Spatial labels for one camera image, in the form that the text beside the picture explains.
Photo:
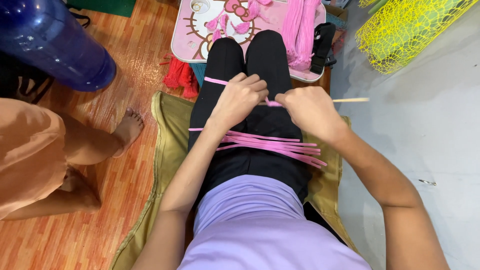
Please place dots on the person's left hand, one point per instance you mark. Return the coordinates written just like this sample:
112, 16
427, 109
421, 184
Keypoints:
236, 103

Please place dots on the person's right hand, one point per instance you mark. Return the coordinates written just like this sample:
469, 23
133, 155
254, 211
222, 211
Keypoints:
315, 112

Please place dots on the person's right fingers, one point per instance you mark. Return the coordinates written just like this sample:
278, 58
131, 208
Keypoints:
285, 102

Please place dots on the thin wooden stick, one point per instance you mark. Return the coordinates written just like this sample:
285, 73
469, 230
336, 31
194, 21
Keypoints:
350, 99

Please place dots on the pink yarn strand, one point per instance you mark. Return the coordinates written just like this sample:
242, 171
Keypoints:
215, 80

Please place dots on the bundle of cut pink strands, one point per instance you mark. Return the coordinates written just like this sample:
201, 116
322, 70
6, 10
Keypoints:
270, 144

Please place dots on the black trousers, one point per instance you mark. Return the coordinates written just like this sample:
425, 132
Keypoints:
264, 56

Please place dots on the pink yarn skein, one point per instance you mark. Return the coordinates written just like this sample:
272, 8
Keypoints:
300, 33

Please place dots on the cluster of pink tassels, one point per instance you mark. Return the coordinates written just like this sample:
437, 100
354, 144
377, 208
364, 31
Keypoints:
240, 27

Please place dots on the teal plastic basket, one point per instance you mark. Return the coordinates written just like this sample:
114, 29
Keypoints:
197, 73

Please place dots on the cardboard box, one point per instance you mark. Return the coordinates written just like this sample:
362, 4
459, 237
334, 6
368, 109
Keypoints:
337, 22

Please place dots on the bunch of red tassels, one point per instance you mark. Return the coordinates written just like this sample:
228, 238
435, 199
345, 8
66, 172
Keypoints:
182, 75

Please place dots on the pink cartoon lap table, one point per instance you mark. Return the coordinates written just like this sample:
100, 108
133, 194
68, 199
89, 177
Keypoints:
195, 33

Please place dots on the olive floor cushion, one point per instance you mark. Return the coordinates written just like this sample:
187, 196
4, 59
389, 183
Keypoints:
170, 150

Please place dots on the purple shirt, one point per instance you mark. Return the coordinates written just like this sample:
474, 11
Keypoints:
255, 225

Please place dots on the small white round cup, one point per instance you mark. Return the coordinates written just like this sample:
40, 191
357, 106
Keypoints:
199, 6

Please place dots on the yellow mesh roll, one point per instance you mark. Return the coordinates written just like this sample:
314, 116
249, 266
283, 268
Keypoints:
405, 33

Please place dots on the small metal clip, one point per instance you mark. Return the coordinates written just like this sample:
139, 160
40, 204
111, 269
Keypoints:
427, 182

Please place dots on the green mat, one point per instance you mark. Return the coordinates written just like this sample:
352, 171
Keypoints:
105, 6

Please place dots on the large blue water jug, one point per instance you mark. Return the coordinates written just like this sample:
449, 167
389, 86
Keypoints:
48, 41

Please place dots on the black metal stand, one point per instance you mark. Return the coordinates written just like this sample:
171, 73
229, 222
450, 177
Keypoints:
26, 84

